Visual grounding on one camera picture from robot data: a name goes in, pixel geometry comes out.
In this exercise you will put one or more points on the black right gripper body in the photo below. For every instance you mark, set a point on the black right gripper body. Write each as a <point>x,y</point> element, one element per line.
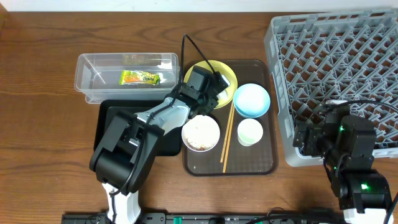
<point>302,137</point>

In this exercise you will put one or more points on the white pink rice bowl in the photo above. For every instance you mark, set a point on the white pink rice bowl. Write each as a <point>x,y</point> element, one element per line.
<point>201,133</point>

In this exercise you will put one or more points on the wooden chopstick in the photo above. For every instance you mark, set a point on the wooden chopstick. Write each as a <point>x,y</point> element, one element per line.
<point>227,131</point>
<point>228,145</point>

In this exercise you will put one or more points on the yellow plate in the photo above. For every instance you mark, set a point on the yellow plate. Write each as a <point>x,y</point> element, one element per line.
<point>226,71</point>

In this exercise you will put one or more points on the light blue bowl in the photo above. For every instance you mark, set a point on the light blue bowl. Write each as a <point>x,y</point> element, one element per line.
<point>251,100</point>

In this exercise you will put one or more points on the white cup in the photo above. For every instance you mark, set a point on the white cup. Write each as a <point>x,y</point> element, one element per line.
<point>250,131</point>

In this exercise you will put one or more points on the green snack wrapper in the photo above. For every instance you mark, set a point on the green snack wrapper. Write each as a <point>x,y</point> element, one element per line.
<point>135,77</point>

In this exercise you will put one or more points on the white tissue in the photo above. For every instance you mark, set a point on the white tissue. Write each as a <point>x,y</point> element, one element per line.
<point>224,95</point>

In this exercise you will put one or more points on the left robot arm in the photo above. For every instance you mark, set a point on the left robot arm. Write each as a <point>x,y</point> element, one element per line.
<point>125,154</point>

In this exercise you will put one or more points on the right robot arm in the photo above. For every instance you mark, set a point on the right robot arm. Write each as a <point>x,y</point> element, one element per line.
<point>345,142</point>

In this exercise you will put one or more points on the black waste tray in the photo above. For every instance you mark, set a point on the black waste tray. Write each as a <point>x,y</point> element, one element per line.
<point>170,144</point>

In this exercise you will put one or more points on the clear plastic waste bin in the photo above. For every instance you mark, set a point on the clear plastic waste bin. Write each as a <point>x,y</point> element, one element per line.
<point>97,75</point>

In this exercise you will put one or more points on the grey dishwasher rack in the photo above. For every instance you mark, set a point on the grey dishwasher rack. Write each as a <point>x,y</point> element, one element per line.
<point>334,56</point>

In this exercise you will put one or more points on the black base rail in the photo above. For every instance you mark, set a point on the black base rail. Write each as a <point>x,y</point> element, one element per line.
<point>161,218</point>

